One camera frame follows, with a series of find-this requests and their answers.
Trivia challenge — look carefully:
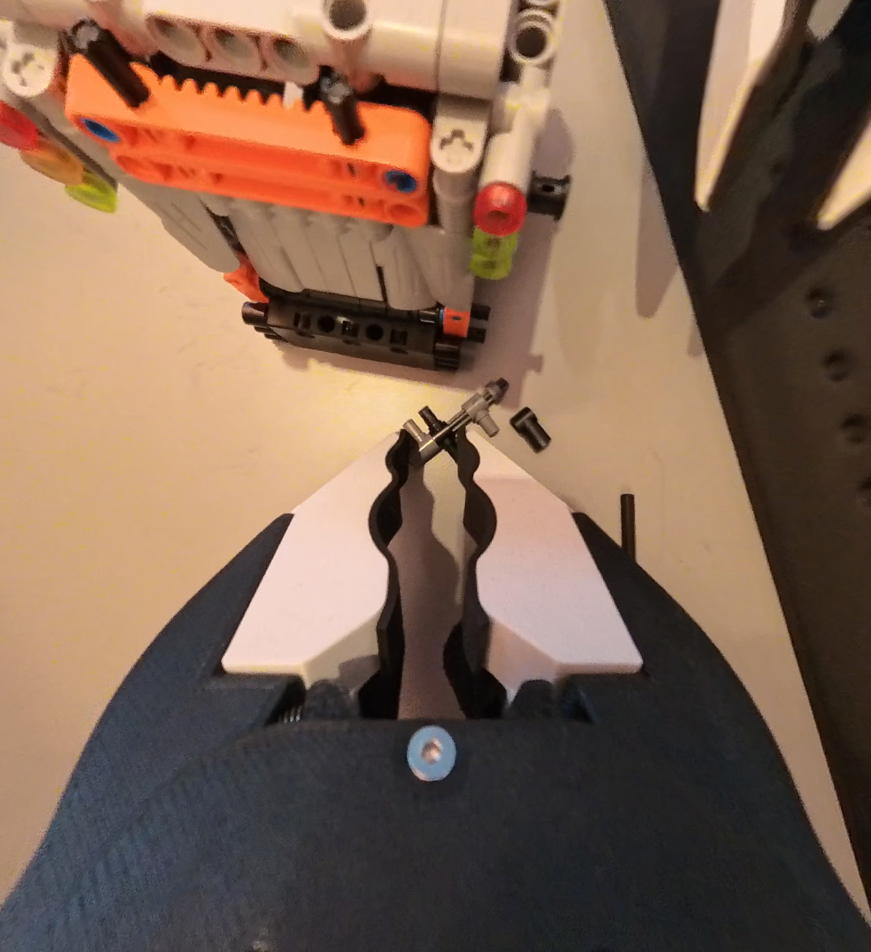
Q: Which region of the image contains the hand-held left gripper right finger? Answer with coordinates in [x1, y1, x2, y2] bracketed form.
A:
[458, 432, 644, 693]

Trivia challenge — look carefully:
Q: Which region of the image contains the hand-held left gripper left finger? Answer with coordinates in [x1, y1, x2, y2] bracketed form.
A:
[223, 432, 409, 693]

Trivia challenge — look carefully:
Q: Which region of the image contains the grey toy axle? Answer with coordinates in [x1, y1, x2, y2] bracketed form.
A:
[410, 380, 515, 450]

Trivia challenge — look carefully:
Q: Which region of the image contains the grey toy brick model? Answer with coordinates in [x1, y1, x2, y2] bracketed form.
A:
[0, 0, 573, 373]

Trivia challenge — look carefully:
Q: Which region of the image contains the small black pin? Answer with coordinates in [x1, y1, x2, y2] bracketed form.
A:
[512, 407, 552, 452]

